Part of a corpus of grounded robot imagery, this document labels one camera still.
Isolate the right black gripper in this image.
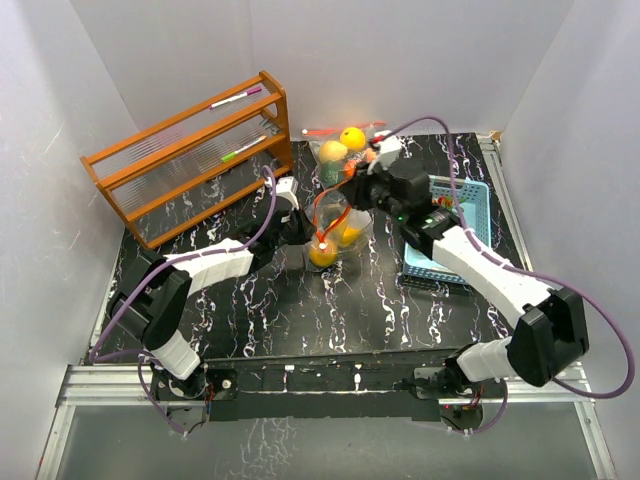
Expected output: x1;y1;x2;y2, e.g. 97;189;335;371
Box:
338;158;407;222

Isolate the orange yellow fake pepper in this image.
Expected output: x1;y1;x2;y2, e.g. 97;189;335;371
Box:
308;240;338;269

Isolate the clear zip bag with peppers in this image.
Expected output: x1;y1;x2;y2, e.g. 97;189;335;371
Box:
303;180;373;272

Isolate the yellow fake bell pepper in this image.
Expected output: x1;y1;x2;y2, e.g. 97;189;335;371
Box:
329;220;361;248

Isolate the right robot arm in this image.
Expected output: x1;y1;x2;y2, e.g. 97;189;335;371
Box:
339;161;589;397

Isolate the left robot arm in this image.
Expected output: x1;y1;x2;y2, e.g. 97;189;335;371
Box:
107;197;316;399

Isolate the fake green fruit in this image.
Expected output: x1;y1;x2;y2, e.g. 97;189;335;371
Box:
319;163;345;188

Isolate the fake peach apple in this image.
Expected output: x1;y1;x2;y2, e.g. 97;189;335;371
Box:
318;140;349;164

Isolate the yellow fake lemon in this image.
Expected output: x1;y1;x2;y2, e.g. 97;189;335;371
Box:
339;127;367;151

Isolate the clear zip bag with fruit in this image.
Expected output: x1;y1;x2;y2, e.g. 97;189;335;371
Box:
301;122;386;189

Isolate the green marker pen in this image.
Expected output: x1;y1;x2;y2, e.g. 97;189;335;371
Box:
221;135;267;163

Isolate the blue plastic basket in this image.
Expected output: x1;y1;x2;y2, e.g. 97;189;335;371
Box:
402;175;492;285

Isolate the wooden shelf rack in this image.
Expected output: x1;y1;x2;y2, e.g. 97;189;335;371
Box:
81;70;294;248

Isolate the pink marker pen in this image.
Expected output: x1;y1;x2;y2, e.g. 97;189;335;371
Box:
209;85;262;109

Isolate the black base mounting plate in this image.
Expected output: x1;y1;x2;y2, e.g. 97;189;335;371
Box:
151;349;505;428

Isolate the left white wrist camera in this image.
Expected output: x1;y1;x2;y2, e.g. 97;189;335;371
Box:
275;176;300;209

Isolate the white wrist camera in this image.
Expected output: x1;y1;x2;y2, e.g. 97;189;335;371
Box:
365;130;402;175
275;176;300;209

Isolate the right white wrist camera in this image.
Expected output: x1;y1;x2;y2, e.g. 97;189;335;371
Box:
365;130;402;175

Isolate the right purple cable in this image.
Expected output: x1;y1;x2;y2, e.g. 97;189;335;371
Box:
377;115;636;441

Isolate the aluminium frame rail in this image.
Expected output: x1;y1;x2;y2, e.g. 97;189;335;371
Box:
57;365;595;407

